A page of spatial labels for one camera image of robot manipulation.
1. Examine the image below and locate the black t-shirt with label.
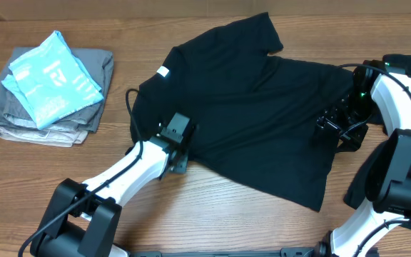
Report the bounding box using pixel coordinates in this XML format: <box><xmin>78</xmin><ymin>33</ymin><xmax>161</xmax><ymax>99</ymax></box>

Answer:
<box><xmin>131</xmin><ymin>13</ymin><xmax>352</xmax><ymax>211</ymax></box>

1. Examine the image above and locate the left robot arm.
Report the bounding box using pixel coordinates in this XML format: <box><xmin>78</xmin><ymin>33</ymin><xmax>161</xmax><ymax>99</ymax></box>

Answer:
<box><xmin>26</xmin><ymin>136</ymin><xmax>188</xmax><ymax>256</ymax></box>

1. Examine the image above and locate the black clothes pile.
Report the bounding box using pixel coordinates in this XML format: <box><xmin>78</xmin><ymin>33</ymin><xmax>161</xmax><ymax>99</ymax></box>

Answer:
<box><xmin>342</xmin><ymin>53</ymin><xmax>411</xmax><ymax>236</ymax></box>

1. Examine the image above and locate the beige folded garment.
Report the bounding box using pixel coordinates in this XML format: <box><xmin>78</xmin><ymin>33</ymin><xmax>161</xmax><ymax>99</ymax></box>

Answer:
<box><xmin>0</xmin><ymin>126</ymin><xmax>88</xmax><ymax>148</ymax></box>

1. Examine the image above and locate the light blue folded shirt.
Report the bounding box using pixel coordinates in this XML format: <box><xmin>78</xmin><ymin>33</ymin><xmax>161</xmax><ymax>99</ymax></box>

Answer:
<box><xmin>1</xmin><ymin>31</ymin><xmax>103</xmax><ymax>130</ymax></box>

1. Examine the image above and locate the grey folded garment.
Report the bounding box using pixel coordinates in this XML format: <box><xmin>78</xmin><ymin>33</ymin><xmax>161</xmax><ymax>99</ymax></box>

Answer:
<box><xmin>0</xmin><ymin>49</ymin><xmax>113</xmax><ymax>132</ymax></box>

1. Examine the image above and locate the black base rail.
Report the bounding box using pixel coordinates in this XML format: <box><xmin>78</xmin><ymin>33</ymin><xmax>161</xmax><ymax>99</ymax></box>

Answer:
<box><xmin>129</xmin><ymin>247</ymin><xmax>314</xmax><ymax>257</ymax></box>

